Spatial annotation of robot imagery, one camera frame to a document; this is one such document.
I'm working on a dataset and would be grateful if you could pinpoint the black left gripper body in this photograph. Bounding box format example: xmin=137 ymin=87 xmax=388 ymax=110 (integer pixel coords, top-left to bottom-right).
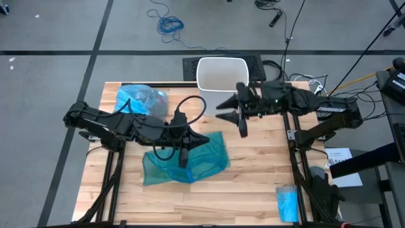
xmin=163 ymin=110 xmax=194 ymax=168

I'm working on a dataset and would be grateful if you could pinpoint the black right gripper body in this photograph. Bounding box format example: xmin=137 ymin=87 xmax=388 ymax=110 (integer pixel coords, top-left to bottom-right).
xmin=236 ymin=81 xmax=287 ymax=139

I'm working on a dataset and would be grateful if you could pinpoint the large teal bag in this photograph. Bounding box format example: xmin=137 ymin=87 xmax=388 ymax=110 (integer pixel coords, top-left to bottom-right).
xmin=141 ymin=131 xmax=231 ymax=187

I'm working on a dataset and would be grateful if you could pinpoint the white plastic trash bin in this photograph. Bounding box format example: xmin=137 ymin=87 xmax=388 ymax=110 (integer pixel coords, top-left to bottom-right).
xmin=196 ymin=56 xmax=249 ymax=117

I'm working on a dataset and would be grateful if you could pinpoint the light blue trash bag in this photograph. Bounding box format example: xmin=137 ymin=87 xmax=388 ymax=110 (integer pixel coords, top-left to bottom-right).
xmin=113 ymin=84 xmax=169 ymax=121

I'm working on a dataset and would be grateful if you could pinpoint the folded light blue bag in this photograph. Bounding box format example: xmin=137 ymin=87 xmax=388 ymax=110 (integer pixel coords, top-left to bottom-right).
xmin=275 ymin=184 xmax=300 ymax=223

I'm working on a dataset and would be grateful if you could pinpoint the white power strip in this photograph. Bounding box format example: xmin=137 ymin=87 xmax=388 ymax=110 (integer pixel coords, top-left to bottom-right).
xmin=311 ymin=84 xmax=324 ymax=99

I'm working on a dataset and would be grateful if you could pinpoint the white printed paper sheet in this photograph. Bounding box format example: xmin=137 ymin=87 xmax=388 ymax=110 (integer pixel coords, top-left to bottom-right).
xmin=324 ymin=147 xmax=364 ymax=188

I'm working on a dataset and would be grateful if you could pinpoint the thin black pole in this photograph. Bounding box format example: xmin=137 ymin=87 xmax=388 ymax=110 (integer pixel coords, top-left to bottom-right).
xmin=318 ymin=1 xmax=405 ymax=104

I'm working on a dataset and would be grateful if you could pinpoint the black cloth bundle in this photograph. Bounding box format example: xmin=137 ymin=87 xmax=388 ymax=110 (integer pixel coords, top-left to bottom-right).
xmin=308 ymin=166 xmax=346 ymax=222

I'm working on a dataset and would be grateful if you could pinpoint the black side desk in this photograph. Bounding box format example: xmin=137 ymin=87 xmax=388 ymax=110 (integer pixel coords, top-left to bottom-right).
xmin=328 ymin=122 xmax=405 ymax=228

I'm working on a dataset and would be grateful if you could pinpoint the black equipment case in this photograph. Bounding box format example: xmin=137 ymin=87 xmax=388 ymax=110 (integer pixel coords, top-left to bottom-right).
xmin=375 ymin=56 xmax=405 ymax=107

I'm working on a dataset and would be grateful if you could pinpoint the black coiled floor cable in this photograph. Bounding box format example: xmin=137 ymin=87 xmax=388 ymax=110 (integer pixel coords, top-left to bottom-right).
xmin=261 ymin=59 xmax=285 ymax=82

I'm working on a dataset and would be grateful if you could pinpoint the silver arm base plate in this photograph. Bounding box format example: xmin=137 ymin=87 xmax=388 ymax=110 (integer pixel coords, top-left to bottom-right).
xmin=287 ymin=129 xmax=337 ymax=143
xmin=78 ymin=130 xmax=96 ymax=143

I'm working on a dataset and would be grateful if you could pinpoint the thin black floor cable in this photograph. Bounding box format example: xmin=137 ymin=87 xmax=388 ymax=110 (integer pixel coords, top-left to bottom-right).
xmin=282 ymin=0 xmax=306 ymax=82

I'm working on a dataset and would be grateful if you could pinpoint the yellow floor cable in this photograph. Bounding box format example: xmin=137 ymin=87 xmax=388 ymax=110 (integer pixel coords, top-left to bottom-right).
xmin=325 ymin=65 xmax=395 ymax=94

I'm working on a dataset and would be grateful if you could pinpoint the blue cable coil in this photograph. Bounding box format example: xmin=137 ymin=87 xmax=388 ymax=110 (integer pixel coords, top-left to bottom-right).
xmin=146 ymin=0 xmax=206 ymax=51

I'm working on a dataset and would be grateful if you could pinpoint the black floor cable bundle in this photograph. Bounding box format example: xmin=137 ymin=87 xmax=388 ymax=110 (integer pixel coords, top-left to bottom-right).
xmin=316 ymin=80 xmax=389 ymax=131

